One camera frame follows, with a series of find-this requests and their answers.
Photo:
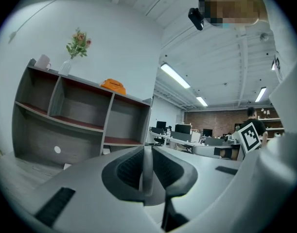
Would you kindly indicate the grey wooden shelf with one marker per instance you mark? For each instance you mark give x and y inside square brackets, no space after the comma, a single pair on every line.
[87,110]

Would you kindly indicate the round ceiling fixture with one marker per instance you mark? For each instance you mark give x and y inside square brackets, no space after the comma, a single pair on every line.
[264,37]

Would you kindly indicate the white wall shelf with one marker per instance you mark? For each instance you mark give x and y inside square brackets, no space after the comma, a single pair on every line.
[269,118]

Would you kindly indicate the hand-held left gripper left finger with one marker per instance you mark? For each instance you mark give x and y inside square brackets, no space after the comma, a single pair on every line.
[124,176]

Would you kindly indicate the long ceiling light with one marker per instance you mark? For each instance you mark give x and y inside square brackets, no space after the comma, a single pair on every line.
[260,94]
[202,101]
[175,75]

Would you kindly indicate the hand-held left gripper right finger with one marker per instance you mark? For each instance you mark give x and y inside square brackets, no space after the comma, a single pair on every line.
[173,176]

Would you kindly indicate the black computer monitor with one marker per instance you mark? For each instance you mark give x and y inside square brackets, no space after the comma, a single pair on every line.
[207,132]
[182,128]
[161,124]

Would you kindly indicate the black office chair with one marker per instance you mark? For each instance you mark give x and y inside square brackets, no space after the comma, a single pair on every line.
[158,141]

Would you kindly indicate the black head camera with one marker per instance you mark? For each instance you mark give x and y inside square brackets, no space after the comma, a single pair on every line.
[196,18]

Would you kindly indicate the glass vase with flowers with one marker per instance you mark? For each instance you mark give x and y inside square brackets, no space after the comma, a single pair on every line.
[76,47]

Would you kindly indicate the white office desk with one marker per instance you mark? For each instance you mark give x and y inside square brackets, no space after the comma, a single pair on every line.
[171,139]

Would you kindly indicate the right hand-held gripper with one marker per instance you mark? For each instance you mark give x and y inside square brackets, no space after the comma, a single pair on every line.
[249,136]

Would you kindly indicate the white cup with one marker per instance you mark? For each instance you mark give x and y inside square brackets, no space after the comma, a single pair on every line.
[42,61]

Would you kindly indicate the person's head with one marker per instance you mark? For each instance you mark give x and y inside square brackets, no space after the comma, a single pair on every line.
[232,5]

